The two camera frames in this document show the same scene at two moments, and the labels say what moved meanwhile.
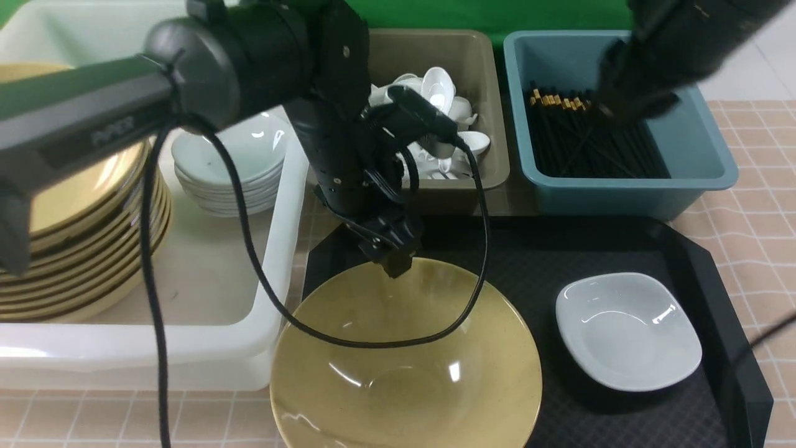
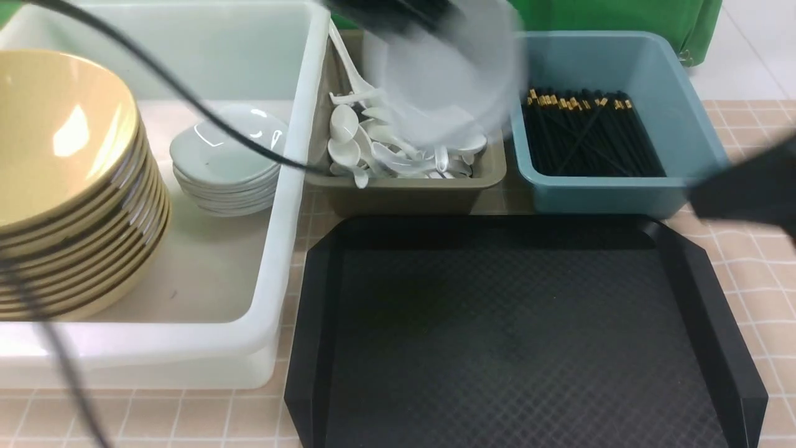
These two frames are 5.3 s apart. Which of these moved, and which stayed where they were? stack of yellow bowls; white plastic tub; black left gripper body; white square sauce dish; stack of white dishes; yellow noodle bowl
Moved: black left gripper body; white square sauce dish; yellow noodle bowl
Stayed: stack of yellow bowls; white plastic tub; stack of white dishes
